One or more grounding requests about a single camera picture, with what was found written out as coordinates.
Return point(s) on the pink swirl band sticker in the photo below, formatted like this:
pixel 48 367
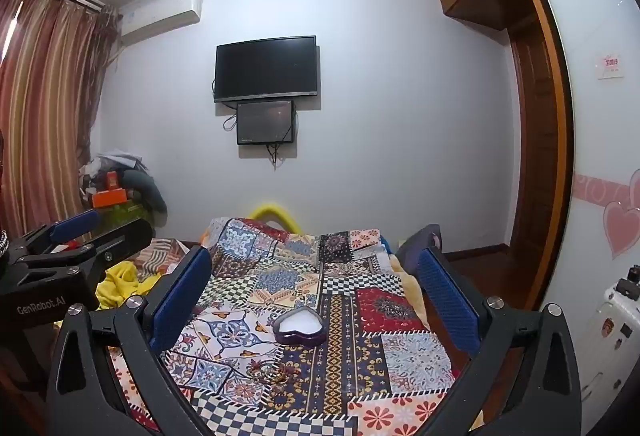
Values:
pixel 600 188

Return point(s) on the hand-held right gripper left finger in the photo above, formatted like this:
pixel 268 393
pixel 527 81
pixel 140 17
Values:
pixel 181 298

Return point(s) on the white air conditioner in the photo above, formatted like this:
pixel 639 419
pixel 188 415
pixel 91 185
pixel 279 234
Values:
pixel 160 13

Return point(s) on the tan fleece blanket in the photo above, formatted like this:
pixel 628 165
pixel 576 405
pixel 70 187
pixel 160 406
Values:
pixel 407 286

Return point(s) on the orange box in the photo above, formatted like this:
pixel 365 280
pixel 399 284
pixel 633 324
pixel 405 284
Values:
pixel 107 198

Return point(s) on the square paper door label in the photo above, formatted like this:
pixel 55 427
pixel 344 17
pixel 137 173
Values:
pixel 610 65

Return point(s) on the brown striped cloth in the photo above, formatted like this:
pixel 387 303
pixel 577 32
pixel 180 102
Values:
pixel 160 256

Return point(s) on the yellow cloth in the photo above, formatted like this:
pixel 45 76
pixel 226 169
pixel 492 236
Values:
pixel 122 283

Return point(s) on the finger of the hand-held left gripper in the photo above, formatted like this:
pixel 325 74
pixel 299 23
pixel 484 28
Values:
pixel 122 238
pixel 75 224

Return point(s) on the black wall television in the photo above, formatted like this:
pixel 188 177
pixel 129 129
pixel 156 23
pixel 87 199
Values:
pixel 266 68

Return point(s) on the pile of jewelry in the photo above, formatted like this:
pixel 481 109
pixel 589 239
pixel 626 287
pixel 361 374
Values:
pixel 275 371

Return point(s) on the wooden door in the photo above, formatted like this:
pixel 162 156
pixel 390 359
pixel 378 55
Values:
pixel 535 140

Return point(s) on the small black wall monitor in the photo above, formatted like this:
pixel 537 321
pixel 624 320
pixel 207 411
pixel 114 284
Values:
pixel 265 121

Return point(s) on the white cloth heap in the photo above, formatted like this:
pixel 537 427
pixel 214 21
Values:
pixel 112 160

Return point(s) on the patchwork printed blanket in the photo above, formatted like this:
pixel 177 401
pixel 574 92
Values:
pixel 310 276

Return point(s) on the yellow hoop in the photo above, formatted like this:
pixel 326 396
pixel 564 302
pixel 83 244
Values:
pixel 270 208

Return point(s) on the purple heart-shaped tin box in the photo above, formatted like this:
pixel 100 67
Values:
pixel 299 331

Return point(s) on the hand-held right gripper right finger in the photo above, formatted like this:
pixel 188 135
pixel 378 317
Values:
pixel 447 303

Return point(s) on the striped red curtain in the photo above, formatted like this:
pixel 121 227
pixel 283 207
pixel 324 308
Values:
pixel 42 105

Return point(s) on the white suitcase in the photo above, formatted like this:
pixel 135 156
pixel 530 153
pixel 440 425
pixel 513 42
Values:
pixel 612 341

